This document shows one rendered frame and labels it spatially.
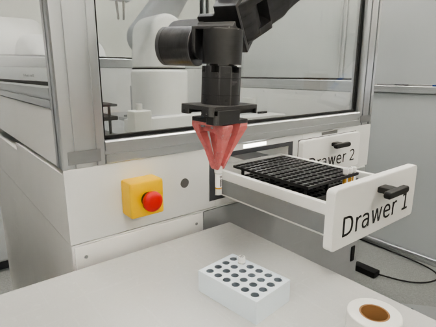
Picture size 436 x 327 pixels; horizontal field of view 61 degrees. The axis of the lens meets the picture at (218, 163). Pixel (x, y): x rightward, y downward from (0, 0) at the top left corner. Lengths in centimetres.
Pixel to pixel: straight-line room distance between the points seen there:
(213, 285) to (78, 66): 43
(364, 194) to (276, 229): 43
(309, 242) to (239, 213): 35
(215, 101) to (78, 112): 28
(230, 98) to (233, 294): 29
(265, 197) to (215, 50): 35
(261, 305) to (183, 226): 35
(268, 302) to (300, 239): 62
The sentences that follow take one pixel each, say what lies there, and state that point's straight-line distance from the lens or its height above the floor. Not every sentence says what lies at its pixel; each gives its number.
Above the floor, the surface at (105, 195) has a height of 88.
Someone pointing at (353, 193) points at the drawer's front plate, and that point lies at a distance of 67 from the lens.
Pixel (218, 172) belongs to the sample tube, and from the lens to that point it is 57.
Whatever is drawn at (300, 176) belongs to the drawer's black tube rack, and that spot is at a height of 90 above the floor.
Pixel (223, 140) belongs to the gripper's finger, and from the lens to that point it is 53.
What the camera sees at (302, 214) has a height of 86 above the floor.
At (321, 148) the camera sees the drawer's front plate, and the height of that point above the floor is 90.
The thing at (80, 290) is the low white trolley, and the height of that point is 76.
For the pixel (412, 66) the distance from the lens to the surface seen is 247.
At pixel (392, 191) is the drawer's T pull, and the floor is 91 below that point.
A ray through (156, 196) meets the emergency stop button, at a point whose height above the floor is 89.
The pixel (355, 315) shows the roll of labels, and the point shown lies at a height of 80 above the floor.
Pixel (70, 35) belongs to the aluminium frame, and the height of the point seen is 118.
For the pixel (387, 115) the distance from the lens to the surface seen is 254.
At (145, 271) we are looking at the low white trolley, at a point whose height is 76.
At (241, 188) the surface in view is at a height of 87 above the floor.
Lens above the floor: 111
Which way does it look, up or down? 14 degrees down
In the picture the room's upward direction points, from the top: straight up
